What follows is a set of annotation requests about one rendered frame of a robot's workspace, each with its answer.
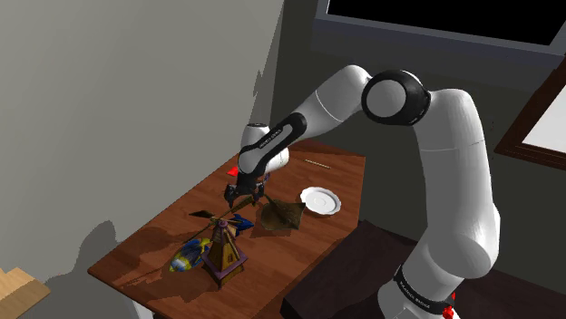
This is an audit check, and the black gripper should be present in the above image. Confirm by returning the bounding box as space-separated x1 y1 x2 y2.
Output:
223 170 268 208

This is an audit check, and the brown framed wall picture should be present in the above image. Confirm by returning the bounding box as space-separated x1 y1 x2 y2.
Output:
493 57 566 172

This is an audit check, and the brown stingray figure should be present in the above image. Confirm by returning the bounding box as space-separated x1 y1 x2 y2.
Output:
259 194 307 233

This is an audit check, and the light wooden box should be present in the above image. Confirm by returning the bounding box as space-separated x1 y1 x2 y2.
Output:
0 266 53 319

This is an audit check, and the dark window with grey frame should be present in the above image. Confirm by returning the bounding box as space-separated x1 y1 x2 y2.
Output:
310 0 566 57

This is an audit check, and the white round plate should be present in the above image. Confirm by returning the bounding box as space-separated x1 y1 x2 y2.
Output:
299 186 343 217

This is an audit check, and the brown wooden table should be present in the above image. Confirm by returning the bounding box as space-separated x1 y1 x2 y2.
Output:
86 139 367 319

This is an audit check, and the toy windmill with purple base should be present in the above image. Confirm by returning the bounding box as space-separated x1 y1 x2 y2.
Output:
188 196 257 291

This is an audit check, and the dark robot stand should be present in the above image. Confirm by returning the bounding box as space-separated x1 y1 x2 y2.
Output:
279 219 566 319

